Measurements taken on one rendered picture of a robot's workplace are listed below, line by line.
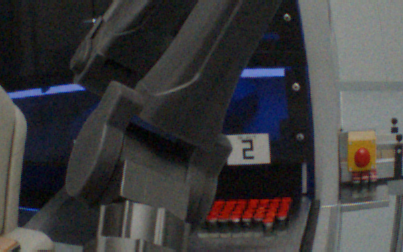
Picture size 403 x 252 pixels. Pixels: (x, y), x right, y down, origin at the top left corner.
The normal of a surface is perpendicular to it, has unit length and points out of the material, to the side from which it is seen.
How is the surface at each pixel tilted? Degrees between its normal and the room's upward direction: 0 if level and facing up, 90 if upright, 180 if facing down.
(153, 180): 58
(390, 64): 90
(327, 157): 90
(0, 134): 90
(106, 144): 66
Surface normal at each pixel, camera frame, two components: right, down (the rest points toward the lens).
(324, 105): -0.23, 0.29
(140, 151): 0.58, -0.43
